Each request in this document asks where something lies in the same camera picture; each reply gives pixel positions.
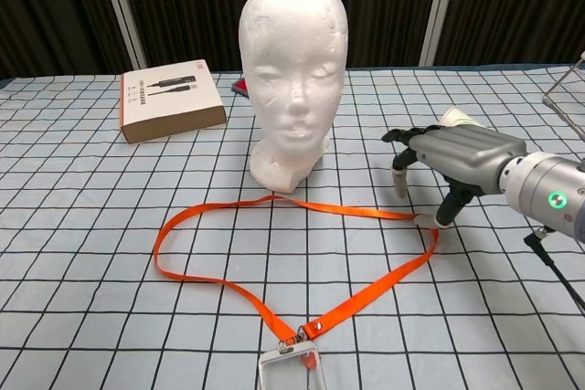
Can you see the white foam mannequin head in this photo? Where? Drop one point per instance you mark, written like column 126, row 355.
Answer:
column 292, row 66

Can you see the flower print paper cup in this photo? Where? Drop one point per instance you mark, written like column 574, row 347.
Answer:
column 452, row 117

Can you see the black folding screen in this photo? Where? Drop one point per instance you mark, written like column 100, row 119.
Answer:
column 205, row 6

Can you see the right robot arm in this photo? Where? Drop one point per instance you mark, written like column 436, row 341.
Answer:
column 548, row 180

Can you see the red flat case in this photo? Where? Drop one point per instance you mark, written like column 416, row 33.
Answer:
column 240, row 87

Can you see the clear badge holder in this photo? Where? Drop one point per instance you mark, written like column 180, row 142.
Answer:
column 292, row 372

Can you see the checkered tablecloth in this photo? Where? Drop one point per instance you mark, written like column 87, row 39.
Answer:
column 137, row 225

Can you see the white cardboard product box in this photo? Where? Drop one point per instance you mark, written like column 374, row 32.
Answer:
column 169, row 98

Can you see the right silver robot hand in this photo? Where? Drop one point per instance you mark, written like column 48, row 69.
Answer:
column 461, row 148

